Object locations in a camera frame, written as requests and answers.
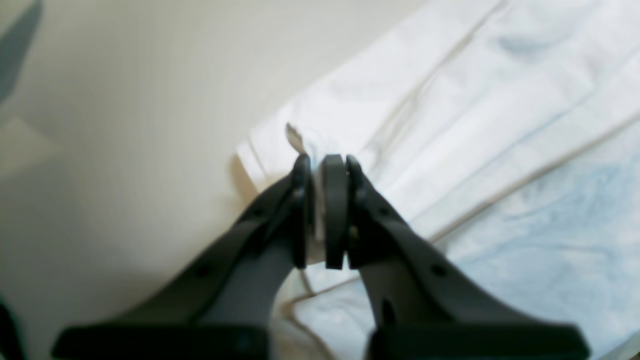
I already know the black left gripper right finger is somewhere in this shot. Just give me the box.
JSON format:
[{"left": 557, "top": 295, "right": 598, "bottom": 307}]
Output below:
[{"left": 321, "top": 154, "right": 590, "bottom": 360}]

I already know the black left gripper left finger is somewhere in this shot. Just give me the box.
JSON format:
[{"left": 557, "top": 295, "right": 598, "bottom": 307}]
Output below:
[{"left": 51, "top": 155, "right": 313, "bottom": 360}]

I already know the white T-shirt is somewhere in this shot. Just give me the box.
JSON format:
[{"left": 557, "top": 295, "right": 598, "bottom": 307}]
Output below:
[{"left": 237, "top": 0, "right": 640, "bottom": 360}]

